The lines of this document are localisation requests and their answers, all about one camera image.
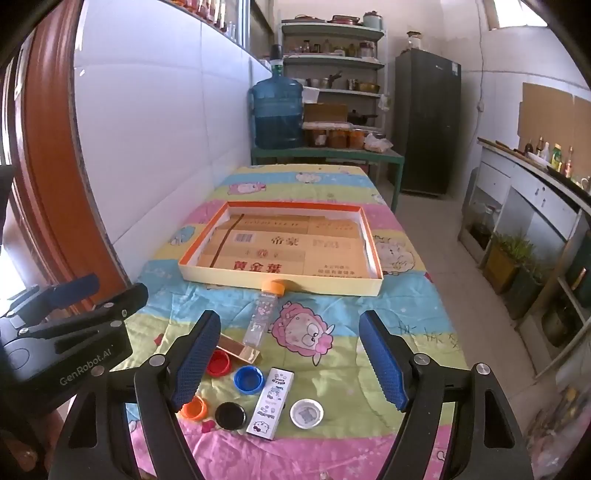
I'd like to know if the orange-rimmed shallow cardboard tray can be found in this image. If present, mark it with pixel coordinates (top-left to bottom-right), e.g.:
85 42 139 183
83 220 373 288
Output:
178 199 385 297

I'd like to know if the glass jar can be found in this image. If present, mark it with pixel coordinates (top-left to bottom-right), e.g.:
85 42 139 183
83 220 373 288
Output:
471 205 502 250

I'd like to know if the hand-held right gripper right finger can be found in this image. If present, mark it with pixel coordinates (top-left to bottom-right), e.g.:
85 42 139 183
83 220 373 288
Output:
358 309 536 480

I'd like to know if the cartoon printed blanket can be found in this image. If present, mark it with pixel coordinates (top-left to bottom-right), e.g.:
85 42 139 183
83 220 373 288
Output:
106 164 462 480

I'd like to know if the brown cardboard box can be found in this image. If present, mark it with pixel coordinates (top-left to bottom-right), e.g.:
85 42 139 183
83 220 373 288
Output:
304 102 349 123

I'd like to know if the brown wooden door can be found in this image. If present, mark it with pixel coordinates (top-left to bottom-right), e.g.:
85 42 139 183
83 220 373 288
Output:
14 0 121 301

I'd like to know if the blue bottle cap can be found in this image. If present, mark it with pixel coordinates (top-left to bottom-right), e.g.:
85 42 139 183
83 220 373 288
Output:
233 364 265 394

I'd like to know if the dark refrigerator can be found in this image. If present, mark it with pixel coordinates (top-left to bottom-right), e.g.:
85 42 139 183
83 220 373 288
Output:
394 48 462 197

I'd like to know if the green kitchen shelf unit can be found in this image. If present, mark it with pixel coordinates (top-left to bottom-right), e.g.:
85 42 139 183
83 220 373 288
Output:
280 21 389 139

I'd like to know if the red bottle cap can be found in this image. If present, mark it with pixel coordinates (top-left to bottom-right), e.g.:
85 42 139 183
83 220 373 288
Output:
205 348 232 377

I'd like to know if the blue water jug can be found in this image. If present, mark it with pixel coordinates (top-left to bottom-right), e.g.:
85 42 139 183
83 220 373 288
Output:
248 44 305 149

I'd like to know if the white kitchen counter cabinet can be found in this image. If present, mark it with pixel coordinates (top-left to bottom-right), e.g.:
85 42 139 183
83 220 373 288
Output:
459 138 591 379

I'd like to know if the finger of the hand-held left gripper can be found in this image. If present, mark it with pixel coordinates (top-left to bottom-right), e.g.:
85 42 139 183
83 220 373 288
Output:
14 282 149 342
0 274 101 320

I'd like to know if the white bottle cap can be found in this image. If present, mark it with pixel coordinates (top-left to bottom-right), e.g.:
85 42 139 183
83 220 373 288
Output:
290 399 325 429

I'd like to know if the gold matchbox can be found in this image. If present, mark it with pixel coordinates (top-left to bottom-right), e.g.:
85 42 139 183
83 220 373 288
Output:
217 330 264 365

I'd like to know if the white cartoon-printed box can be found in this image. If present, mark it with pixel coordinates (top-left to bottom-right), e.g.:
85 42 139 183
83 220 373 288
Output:
246 367 296 439

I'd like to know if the cardboard sheet on wall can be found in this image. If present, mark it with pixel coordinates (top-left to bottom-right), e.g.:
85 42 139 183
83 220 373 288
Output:
517 82 591 153

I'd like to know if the yellow planter with plant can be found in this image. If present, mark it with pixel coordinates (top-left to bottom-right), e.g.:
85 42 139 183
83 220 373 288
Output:
482 233 532 294

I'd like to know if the green metal table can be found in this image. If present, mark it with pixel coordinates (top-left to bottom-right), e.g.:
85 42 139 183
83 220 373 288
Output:
250 145 406 213

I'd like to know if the clear floral plastic case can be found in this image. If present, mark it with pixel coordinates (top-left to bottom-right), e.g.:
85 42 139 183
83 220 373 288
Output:
247 288 282 348

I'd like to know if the green planter with plant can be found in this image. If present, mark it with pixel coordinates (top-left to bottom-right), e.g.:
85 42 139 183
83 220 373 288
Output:
505 268 546 319

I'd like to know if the flattened printed cardboard sheet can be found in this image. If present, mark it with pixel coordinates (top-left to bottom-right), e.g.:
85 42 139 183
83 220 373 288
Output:
198 213 368 280

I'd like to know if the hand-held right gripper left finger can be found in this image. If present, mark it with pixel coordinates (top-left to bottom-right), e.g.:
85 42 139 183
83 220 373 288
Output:
48 309 222 480

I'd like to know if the black bottle cap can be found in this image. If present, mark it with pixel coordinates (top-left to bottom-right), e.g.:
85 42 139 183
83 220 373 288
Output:
215 401 247 430

